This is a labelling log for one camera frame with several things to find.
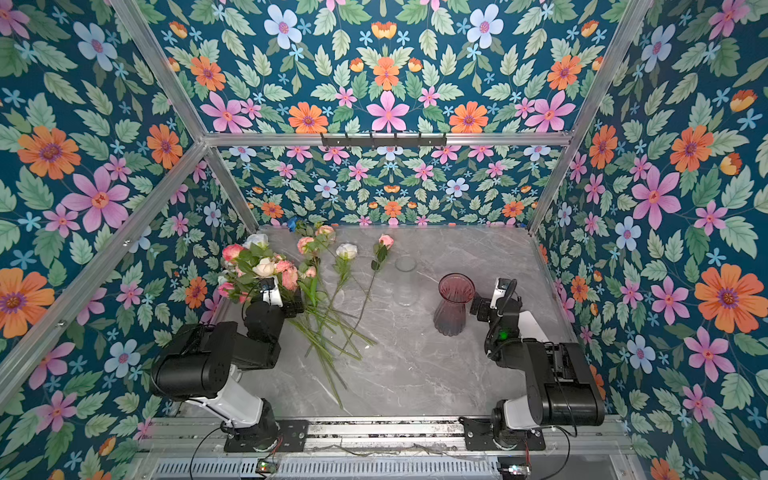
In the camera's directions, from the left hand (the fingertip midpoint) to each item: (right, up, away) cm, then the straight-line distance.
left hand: (284, 286), depth 92 cm
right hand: (+68, -2, 0) cm, 68 cm away
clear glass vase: (+38, +2, -6) cm, 39 cm away
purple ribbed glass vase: (+52, 0, -10) cm, 53 cm away
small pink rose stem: (+30, +14, +19) cm, 38 cm away
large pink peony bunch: (-16, +6, +6) cm, 18 cm away
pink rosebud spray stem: (+5, +17, +19) cm, 26 cm away
